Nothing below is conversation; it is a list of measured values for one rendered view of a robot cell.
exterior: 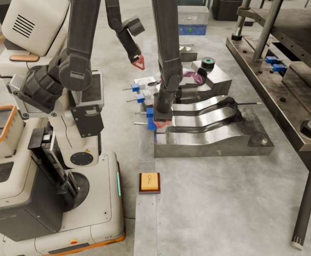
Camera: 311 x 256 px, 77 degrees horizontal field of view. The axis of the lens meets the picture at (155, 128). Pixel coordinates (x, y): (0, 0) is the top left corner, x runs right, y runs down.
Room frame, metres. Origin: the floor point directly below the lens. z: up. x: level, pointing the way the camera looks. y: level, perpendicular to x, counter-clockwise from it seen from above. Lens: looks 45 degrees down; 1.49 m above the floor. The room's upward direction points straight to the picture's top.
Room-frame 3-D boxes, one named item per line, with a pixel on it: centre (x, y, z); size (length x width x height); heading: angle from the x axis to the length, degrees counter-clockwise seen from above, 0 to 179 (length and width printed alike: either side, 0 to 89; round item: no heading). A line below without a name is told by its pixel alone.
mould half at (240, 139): (0.64, -0.24, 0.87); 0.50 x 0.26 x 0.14; 91
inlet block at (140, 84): (0.95, 0.12, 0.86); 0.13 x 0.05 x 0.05; 109
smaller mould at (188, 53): (1.44, -0.20, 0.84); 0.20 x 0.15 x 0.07; 91
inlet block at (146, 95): (0.85, 0.09, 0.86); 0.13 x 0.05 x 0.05; 109
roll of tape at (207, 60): (1.11, -0.32, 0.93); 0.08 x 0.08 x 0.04
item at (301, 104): (1.26, -1.11, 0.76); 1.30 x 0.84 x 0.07; 1
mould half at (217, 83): (1.00, -0.15, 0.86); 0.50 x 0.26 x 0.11; 109
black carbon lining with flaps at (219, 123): (0.65, -0.23, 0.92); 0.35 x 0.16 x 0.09; 91
